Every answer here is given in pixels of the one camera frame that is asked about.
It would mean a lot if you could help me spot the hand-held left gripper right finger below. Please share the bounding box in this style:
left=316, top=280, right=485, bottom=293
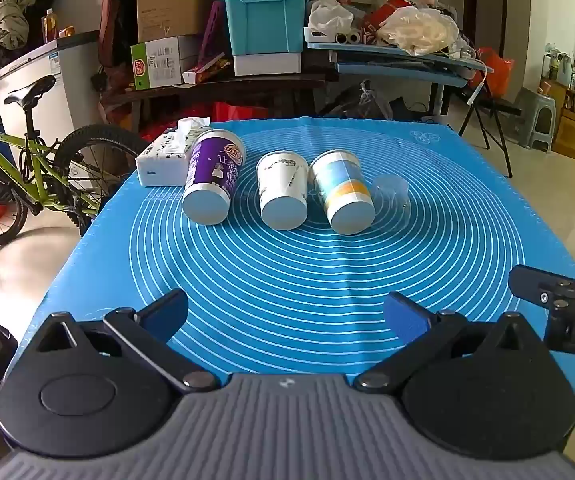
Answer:
left=353, top=291, right=543, bottom=394

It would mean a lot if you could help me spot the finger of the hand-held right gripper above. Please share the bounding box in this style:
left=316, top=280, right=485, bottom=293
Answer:
left=509, top=264, right=575, bottom=309

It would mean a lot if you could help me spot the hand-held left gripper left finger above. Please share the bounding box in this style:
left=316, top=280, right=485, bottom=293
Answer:
left=35, top=288, right=221, bottom=395

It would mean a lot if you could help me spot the clear plastic cup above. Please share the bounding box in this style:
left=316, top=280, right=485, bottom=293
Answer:
left=371, top=174, right=411, bottom=227

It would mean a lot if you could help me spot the blue and yellow paper cup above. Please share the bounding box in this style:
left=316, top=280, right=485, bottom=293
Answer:
left=309, top=149, right=375, bottom=235

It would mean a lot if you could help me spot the purple paper cup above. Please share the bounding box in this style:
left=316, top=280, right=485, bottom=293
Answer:
left=182, top=129, right=246, bottom=225

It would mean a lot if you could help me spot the white paper cup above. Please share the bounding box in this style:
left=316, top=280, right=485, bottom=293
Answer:
left=256, top=151, right=310, bottom=231

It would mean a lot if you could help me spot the blue silicone mat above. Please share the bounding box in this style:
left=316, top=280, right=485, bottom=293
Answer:
left=5, top=116, right=575, bottom=411

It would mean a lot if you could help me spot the grey plastic stool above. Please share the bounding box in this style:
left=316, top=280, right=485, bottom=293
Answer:
left=512, top=87, right=558, bottom=153

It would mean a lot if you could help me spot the white tissue pack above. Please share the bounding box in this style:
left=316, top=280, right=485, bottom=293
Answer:
left=135, top=116, right=212, bottom=187

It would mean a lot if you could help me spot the black folding chair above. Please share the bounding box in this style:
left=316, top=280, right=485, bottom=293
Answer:
left=459, top=77, right=523, bottom=179

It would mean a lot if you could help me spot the green bicycle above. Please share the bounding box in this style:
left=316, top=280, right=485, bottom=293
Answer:
left=0, top=75, right=148, bottom=247

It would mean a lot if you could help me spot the orange plastic bag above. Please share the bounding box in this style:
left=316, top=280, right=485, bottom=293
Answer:
left=476, top=47, right=515, bottom=97

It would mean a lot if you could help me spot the red bag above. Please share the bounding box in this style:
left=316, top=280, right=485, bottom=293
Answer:
left=212, top=102, right=269, bottom=122

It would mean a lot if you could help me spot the black plastic bag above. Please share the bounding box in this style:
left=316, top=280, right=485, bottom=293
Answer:
left=316, top=82, right=394, bottom=122

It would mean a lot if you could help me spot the dark wooden table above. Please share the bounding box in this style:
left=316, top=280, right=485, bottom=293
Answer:
left=102, top=72, right=339, bottom=128

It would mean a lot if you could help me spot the green and white carton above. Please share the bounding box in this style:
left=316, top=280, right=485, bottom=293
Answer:
left=130, top=35, right=201, bottom=91

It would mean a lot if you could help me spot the white chest freezer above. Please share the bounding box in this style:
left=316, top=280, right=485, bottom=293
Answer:
left=0, top=30, right=104, bottom=161

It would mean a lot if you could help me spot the blue desk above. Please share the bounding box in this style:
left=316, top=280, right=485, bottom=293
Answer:
left=307, top=41, right=494, bottom=126

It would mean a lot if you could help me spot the white box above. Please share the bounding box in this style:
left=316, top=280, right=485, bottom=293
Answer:
left=232, top=52, right=302, bottom=77

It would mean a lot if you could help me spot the crumpled white plastic bag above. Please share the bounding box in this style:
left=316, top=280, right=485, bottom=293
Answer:
left=377, top=6, right=468, bottom=57

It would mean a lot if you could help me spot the white plastic tray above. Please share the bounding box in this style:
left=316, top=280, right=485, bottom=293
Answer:
left=303, top=26, right=364, bottom=47

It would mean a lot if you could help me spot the teal storage bin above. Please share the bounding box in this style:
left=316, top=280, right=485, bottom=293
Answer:
left=220, top=0, right=312, bottom=57

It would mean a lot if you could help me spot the orange bottle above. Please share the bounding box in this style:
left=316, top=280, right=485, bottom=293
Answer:
left=42, top=8, right=59, bottom=44

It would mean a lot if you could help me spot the large cardboard box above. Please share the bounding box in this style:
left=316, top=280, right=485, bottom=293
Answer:
left=136, top=0, right=228, bottom=43

